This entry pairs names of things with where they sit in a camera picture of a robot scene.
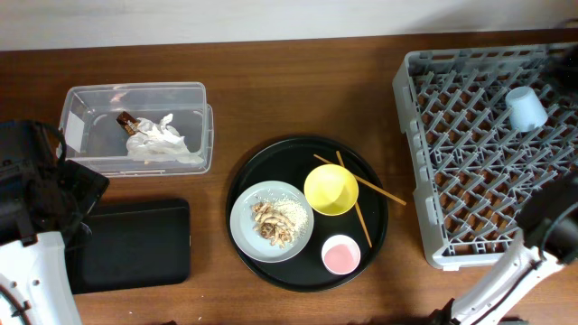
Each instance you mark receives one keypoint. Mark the light blue cup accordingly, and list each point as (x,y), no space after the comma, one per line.
(527,112)

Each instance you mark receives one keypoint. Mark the white napkin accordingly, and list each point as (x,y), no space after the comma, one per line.
(159,142)

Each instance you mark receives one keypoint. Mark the gold snack wrapper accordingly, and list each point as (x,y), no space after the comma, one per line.
(128,123)

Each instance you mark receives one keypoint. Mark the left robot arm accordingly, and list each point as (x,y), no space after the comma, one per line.
(44,198)

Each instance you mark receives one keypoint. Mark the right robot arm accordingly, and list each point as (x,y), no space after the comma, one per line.
(544,244)

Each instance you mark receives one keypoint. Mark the grey dishwasher rack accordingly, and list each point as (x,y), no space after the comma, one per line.
(473,170)

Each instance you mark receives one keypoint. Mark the wooden chopstick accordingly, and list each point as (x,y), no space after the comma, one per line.
(367,183)
(357,207)

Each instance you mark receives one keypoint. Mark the yellow bowl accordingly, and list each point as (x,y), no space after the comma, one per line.
(331,189)

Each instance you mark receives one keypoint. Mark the pink cup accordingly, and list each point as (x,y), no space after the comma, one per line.
(340,254)

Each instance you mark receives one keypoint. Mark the round black serving tray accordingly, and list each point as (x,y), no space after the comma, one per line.
(290,160)

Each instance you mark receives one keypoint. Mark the food scraps and rice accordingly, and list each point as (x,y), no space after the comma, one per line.
(280,222)

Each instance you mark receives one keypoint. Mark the grey plate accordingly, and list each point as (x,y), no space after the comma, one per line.
(241,223)

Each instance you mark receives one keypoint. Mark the black rectangular tray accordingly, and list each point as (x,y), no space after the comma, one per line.
(131,245)

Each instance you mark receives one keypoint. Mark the clear plastic bin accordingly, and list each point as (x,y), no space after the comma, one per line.
(96,140)

